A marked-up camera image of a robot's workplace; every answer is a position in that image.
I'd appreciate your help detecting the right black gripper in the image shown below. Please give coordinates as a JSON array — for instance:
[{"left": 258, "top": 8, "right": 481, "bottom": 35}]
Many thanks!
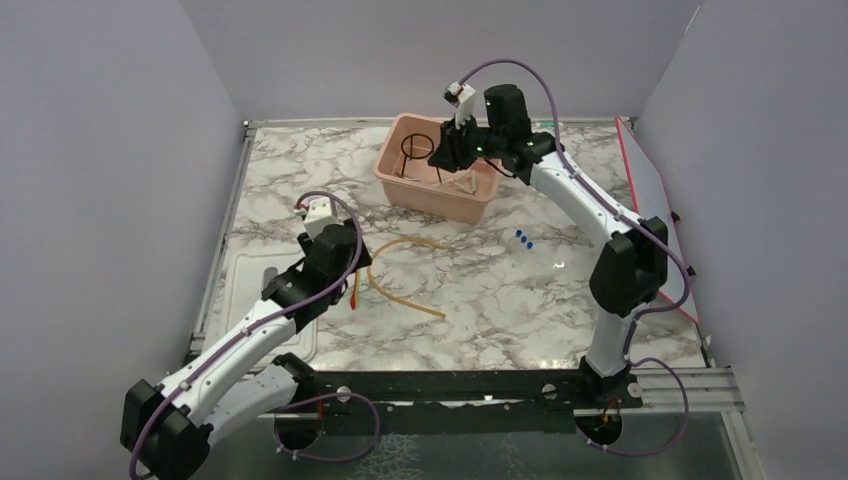
[{"left": 426, "top": 112, "right": 504, "bottom": 174}]

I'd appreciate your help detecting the red yellow green spoon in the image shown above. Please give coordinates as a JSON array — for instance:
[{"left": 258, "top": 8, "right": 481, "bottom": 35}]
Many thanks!
[{"left": 350, "top": 272, "right": 360, "bottom": 310}]

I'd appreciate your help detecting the black wire tripod stand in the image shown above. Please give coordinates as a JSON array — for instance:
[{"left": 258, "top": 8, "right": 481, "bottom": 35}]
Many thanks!
[{"left": 396, "top": 133, "right": 443, "bottom": 186}]

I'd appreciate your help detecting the pink plastic bin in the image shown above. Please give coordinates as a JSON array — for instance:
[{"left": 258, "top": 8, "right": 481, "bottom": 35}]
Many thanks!
[{"left": 373, "top": 113, "right": 502, "bottom": 225}]

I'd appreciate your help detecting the white plastic tray lid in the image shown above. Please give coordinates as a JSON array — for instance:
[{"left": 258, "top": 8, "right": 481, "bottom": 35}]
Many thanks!
[{"left": 203, "top": 244, "right": 317, "bottom": 373}]

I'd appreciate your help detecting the yellow rubber tube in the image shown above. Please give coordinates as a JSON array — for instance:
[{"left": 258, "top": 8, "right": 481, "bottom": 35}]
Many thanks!
[{"left": 366, "top": 236, "right": 447, "bottom": 320}]

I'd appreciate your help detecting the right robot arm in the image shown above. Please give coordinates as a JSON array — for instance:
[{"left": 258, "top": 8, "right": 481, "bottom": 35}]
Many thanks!
[{"left": 427, "top": 82, "right": 668, "bottom": 407}]

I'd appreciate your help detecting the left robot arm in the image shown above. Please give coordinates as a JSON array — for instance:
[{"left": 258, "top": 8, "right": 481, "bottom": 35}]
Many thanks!
[{"left": 119, "top": 215, "right": 371, "bottom": 479}]

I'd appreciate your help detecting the green white marker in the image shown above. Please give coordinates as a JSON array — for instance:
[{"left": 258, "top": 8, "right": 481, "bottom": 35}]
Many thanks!
[{"left": 537, "top": 122, "right": 565, "bottom": 131}]

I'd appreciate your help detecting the pink framed whiteboard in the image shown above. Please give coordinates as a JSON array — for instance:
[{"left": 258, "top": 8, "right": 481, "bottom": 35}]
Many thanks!
[{"left": 615, "top": 117, "right": 699, "bottom": 323}]

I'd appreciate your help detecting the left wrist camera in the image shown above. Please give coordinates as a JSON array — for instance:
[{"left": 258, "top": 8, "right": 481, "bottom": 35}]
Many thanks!
[{"left": 295, "top": 197, "right": 340, "bottom": 240}]

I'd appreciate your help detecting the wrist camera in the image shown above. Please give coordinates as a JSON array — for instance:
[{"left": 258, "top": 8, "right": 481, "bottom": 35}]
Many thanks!
[
  {"left": 295, "top": 197, "right": 340, "bottom": 240},
  {"left": 443, "top": 81, "right": 476, "bottom": 129}
]

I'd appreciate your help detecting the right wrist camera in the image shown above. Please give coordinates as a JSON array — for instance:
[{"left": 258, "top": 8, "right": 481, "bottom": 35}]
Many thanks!
[{"left": 443, "top": 81, "right": 476, "bottom": 129}]

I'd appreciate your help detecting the black base frame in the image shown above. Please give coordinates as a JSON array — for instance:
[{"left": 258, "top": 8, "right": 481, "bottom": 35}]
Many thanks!
[{"left": 182, "top": 354, "right": 644, "bottom": 439}]

